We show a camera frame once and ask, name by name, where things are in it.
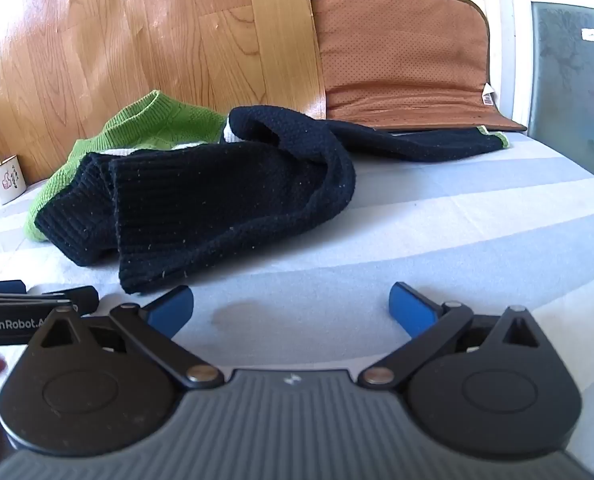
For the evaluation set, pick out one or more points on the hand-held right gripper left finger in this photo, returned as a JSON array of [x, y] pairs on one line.
[[169, 312]]

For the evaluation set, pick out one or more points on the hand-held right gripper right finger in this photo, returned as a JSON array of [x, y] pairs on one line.
[[411, 310]]

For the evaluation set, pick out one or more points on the navy and green knit sweater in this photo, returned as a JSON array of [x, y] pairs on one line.
[[202, 200]]

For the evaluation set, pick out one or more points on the striped bed sheet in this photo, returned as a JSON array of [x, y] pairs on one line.
[[427, 235]]

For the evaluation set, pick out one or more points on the white enamel mug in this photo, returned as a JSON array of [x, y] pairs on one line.
[[7, 181]]

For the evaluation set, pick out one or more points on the brown seat cushion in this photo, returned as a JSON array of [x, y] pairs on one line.
[[402, 60]]

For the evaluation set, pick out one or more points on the wood-pattern vinyl sheet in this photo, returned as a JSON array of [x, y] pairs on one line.
[[152, 35]]

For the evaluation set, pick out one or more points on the white sticker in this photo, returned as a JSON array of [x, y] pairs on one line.
[[591, 35]]

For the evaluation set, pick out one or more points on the glass door with white frame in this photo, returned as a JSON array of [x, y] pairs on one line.
[[567, 85]]

